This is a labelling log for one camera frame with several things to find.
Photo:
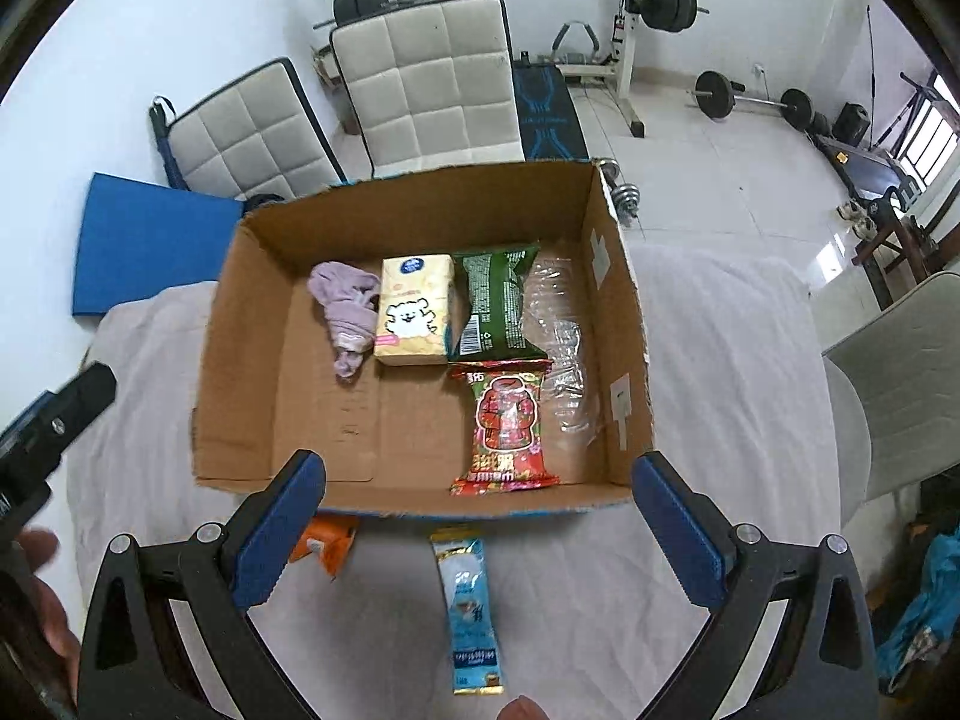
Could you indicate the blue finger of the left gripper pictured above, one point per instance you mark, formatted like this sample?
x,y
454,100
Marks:
x,y
30,421

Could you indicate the white quilted chair right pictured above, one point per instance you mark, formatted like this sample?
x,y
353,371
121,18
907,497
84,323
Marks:
x,y
431,85

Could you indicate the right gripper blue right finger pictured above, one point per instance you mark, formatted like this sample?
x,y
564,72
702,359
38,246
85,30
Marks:
x,y
822,661

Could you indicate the lilac cloth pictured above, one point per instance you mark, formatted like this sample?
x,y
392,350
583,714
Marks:
x,y
349,298

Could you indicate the yellow Vinda tissue pack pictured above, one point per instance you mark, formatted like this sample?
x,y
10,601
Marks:
x,y
414,320

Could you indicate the blue clothes pile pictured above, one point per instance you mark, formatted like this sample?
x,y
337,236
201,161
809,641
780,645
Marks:
x,y
925,629

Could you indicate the white quilted chair left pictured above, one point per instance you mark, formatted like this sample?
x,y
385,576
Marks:
x,y
255,136

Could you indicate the person's left hand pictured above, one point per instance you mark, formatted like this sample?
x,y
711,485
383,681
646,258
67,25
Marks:
x,y
40,546

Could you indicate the red floral snack bag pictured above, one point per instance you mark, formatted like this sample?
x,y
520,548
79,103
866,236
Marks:
x,y
507,447

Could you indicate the dark wooden chair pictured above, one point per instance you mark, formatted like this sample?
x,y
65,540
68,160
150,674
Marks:
x,y
887,240

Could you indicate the open cardboard box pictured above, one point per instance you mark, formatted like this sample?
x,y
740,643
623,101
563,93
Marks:
x,y
394,438

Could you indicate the white quilted chair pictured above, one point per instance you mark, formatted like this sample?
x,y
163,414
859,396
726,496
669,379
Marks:
x,y
431,85
255,136

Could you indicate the black speaker box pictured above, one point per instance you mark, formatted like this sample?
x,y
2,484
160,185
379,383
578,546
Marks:
x,y
852,124

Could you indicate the blue foam mat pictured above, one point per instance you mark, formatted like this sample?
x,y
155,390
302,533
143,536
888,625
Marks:
x,y
139,239

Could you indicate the grey wrinkled table cloth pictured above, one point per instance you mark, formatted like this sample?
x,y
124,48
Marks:
x,y
590,618

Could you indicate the light blue snack sachet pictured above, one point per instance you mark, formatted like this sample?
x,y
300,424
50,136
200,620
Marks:
x,y
459,553

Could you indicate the floor barbell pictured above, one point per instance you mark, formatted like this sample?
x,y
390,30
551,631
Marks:
x,y
716,96

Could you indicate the black blue weight bench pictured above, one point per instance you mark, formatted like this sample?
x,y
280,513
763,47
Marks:
x,y
548,120

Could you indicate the grey plastic chair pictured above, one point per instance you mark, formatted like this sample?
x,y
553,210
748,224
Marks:
x,y
894,390

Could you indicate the orange snack packet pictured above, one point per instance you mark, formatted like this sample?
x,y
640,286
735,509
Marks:
x,y
329,538

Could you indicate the chrome dumbbell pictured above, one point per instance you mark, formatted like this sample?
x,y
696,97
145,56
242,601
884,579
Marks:
x,y
625,196

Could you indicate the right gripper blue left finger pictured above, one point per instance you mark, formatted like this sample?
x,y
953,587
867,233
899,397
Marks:
x,y
134,661

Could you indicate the green snack bag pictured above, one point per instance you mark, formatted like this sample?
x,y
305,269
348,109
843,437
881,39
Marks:
x,y
494,327

